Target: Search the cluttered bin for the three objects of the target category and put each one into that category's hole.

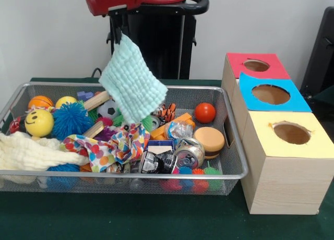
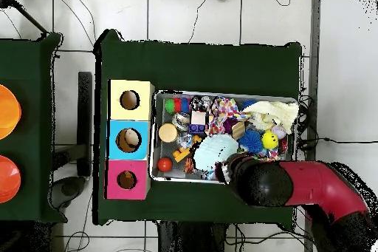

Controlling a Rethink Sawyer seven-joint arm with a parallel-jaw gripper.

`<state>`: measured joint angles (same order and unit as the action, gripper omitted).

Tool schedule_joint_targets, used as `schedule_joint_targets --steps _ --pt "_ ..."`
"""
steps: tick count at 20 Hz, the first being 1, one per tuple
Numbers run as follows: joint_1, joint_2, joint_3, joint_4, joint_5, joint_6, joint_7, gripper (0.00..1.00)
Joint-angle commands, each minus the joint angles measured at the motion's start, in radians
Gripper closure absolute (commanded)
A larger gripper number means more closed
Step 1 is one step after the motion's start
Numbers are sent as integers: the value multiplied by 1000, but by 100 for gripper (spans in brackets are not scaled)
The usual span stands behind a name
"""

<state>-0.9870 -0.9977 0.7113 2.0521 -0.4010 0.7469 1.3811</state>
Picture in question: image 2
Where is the red ball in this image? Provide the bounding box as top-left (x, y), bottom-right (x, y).
top-left (157, 157), bottom-right (174, 173)

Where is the orange bowl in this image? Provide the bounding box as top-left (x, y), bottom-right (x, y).
top-left (0, 84), bottom-right (22, 141)
top-left (0, 154), bottom-right (22, 205)

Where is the mint green cloth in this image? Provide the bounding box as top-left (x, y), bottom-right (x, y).
top-left (193, 133), bottom-right (240, 174)

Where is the colourful polka dot cloth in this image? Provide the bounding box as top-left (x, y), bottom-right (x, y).
top-left (205, 97), bottom-right (249, 137)

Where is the crushed silver can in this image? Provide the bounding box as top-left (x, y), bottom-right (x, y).
top-left (173, 112), bottom-right (193, 132)

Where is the black stand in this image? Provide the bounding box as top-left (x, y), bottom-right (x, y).
top-left (76, 71), bottom-right (95, 177)

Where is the toy hamburger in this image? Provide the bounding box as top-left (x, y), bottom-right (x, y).
top-left (159, 123), bottom-right (179, 144)

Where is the shallow clear mesh bin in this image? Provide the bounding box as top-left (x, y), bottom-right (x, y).
top-left (150, 90), bottom-right (298, 185)

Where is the wooden box with three holes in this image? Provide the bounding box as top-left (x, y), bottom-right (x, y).
top-left (106, 79), bottom-right (156, 201)

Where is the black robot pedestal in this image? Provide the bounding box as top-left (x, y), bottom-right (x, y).
top-left (156, 221), bottom-right (231, 252)

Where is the orange flat plastic toy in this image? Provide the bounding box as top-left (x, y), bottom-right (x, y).
top-left (172, 147), bottom-right (193, 164)

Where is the orange striped tiger plush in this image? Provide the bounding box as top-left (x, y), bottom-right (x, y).
top-left (183, 157), bottom-right (196, 175)

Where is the blue spiky ball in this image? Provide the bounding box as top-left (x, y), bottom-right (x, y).
top-left (238, 130), bottom-right (265, 154)

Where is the cream yellow cloth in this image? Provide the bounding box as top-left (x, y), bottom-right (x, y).
top-left (244, 101), bottom-right (300, 135)

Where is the black cable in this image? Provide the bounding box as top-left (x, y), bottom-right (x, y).
top-left (298, 135), bottom-right (378, 147)
top-left (188, 0), bottom-right (215, 44)

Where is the dark green table cloth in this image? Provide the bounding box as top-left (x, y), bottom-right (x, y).
top-left (0, 32), bottom-right (63, 223)
top-left (93, 29), bottom-right (303, 229)

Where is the large yellow ball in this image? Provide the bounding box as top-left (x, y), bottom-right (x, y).
top-left (261, 130), bottom-right (280, 151)

